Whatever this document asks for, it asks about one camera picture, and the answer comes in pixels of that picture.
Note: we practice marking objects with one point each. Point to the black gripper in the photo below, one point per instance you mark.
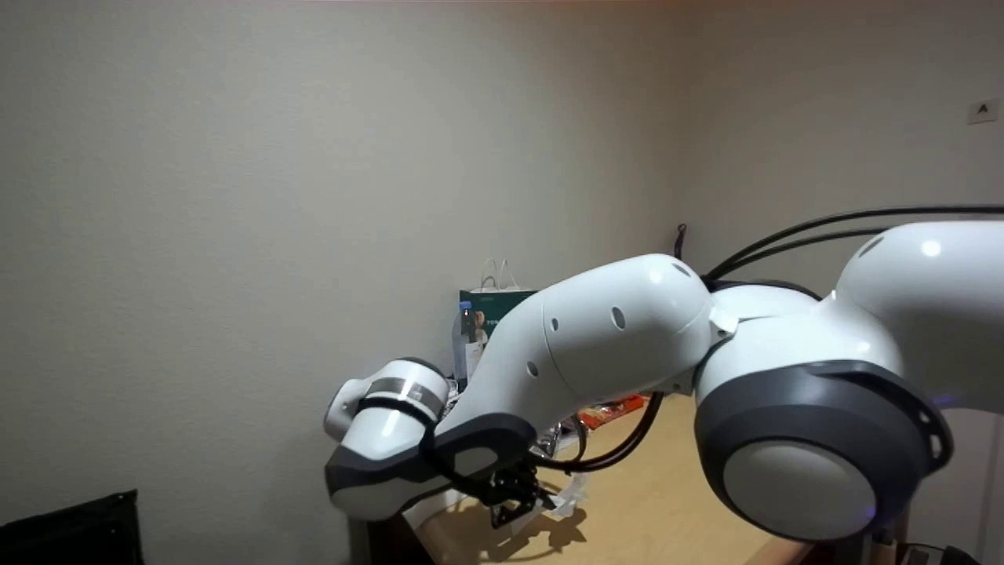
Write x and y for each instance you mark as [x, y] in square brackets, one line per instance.
[512, 489]

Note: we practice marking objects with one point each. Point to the red snack packet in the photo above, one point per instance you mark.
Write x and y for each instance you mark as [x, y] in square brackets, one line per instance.
[605, 414]

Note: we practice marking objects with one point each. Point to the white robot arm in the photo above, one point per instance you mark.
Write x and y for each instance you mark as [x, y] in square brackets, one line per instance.
[605, 333]

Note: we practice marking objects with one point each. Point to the white cloth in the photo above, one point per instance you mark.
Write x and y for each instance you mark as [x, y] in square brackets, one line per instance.
[567, 496]

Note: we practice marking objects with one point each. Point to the green printed paper bag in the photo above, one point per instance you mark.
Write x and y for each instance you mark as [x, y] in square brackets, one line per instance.
[480, 316]

